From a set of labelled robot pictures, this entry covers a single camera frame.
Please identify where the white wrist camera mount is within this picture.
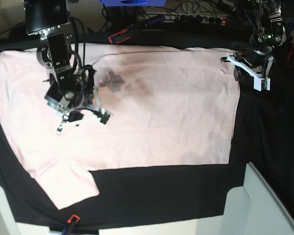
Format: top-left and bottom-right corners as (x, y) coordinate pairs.
(253, 78), (271, 92)

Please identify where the blue box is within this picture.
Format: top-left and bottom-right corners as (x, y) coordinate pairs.
(100, 0), (167, 7)

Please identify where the pink T-shirt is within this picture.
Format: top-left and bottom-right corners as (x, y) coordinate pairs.
(0, 44), (240, 210)

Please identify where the metal black gripper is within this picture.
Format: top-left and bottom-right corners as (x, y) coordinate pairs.
(56, 104), (112, 135)

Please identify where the white power strip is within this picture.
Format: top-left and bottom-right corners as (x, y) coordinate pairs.
(138, 11), (229, 25)

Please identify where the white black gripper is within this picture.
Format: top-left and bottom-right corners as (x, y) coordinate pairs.
(220, 47), (273, 81)

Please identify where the orange black clamp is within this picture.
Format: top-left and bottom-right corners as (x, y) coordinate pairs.
(108, 15), (166, 44)

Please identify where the red object at right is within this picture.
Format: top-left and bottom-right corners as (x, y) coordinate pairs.
(286, 43), (294, 69)

